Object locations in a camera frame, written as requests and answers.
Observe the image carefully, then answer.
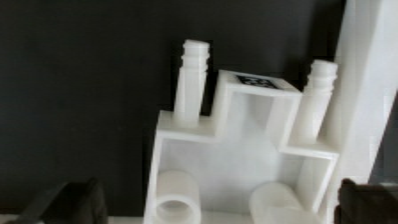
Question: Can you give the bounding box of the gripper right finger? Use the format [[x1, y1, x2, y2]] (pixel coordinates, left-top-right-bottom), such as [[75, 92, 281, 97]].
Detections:
[[334, 179, 398, 224]]

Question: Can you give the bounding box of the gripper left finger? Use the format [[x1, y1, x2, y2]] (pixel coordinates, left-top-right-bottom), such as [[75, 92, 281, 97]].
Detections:
[[14, 178, 109, 224]]

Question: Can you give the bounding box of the white chair seat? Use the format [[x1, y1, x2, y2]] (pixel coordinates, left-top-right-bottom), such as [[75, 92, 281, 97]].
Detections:
[[144, 40, 338, 224]]

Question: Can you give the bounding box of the white right fence bar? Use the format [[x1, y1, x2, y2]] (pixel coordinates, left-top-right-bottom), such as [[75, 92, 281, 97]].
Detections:
[[320, 0, 398, 224]]

